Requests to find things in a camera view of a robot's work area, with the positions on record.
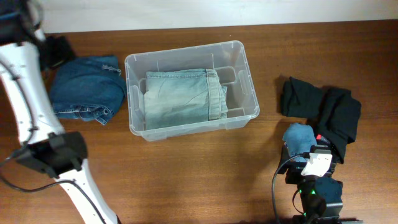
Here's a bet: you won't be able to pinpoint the clear plastic storage bin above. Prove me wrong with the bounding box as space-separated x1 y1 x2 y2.
124 40 260 141

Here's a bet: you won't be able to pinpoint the dark blue jeans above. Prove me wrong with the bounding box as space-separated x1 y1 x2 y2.
49 55 127 125

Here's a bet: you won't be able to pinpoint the large black garment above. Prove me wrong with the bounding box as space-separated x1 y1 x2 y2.
317 88 361 164

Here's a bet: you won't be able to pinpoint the blue folded cloth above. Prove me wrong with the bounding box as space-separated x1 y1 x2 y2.
282 123 317 157

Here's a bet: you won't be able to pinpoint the small black folded garment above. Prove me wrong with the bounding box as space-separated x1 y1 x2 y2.
280 77 323 119

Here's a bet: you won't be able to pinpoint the right black cable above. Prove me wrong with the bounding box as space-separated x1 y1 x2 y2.
271 152 311 224

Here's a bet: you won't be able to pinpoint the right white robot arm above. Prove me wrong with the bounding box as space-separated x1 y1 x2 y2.
272 145 363 224

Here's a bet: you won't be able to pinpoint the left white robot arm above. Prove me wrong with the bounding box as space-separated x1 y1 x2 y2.
1 1 120 223

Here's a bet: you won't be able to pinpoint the light blue jeans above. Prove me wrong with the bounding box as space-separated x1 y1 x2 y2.
144 69 228 130

